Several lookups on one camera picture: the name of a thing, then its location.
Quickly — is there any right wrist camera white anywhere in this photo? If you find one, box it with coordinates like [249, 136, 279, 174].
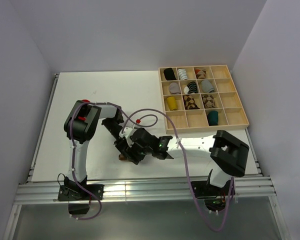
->
[119, 127, 135, 139]

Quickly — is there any rolled dark argyle sock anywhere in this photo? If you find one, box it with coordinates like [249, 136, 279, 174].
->
[201, 94, 217, 109]

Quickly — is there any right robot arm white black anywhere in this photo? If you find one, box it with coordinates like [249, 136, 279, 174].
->
[119, 127, 250, 195]

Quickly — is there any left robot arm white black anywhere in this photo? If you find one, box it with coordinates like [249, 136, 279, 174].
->
[64, 100, 129, 200]

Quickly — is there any dark green reindeer sock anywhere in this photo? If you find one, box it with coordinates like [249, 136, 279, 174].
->
[207, 110, 219, 126]

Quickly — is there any rolled black striped sock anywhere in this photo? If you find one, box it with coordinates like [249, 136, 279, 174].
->
[183, 81, 199, 94]

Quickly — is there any rolled grey beige sock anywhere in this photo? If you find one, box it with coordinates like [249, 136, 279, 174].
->
[168, 82, 181, 95]

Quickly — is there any rolled orange argyle sock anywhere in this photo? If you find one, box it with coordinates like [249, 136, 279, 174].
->
[194, 68, 207, 79]

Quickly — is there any rolled brown argyle sock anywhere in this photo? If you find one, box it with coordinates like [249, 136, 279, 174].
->
[183, 94, 199, 110]

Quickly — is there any rolled white striped sock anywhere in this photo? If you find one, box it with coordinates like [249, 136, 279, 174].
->
[177, 68, 189, 80]

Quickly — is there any aluminium frame rail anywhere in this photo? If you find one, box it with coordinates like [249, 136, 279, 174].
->
[13, 176, 277, 205]

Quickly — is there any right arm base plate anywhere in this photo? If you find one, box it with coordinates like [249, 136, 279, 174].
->
[191, 180, 231, 199]

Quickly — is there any brown striped sock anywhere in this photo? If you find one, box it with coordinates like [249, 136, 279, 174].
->
[117, 113, 131, 162]

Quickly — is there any wooden compartment tray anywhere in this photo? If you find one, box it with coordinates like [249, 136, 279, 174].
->
[158, 65, 250, 134]

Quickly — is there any rolled yellow sock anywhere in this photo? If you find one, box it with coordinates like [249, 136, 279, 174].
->
[166, 96, 178, 111]

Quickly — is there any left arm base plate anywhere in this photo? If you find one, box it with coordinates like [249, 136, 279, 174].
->
[57, 181, 104, 202]

